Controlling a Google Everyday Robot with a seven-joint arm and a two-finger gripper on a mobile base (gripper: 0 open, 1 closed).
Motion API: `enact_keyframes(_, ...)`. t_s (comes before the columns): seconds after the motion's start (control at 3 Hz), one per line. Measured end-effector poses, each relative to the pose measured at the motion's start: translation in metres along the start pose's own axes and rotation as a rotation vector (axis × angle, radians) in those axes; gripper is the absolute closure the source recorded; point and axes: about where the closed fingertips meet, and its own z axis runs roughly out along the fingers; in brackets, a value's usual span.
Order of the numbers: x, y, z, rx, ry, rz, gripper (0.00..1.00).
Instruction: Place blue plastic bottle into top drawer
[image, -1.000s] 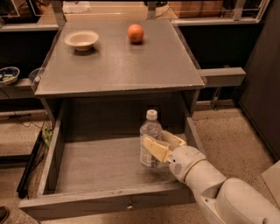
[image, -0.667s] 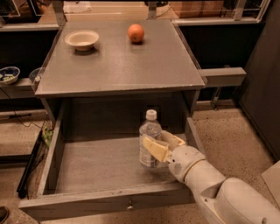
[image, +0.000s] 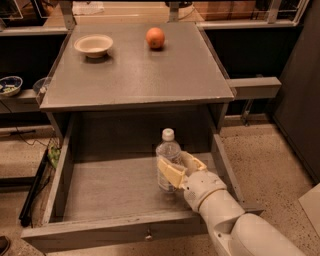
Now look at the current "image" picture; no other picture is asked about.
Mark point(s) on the blue patterned bowl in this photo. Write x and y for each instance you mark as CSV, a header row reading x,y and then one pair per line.
x,y
10,85

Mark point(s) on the orange fruit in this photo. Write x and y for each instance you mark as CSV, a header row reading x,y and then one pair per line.
x,y
155,38

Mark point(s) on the metal drawer knob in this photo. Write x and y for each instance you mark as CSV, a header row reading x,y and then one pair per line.
x,y
148,236

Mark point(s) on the dark shoe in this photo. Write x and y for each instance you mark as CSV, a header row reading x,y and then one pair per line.
x,y
4,245

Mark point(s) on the open grey top drawer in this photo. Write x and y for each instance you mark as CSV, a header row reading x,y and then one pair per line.
x,y
105,189

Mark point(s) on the clear plastic container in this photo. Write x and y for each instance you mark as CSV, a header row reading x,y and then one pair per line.
x,y
41,86

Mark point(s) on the clear plastic water bottle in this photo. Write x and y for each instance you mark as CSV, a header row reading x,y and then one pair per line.
x,y
170,149

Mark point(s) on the grey wooden cabinet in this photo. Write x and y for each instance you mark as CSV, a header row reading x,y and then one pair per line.
x,y
132,75

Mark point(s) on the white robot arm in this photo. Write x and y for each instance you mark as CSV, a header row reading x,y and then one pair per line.
x,y
233,231

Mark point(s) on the grey side shelf left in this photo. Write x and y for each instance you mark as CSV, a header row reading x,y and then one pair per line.
x,y
24,101

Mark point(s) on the white paper bowl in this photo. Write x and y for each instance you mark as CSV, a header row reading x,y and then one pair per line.
x,y
93,46

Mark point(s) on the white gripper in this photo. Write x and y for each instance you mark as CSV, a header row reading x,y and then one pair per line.
x,y
202,187

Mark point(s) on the black floor bar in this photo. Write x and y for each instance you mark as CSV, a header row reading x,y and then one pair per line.
x,y
25,215

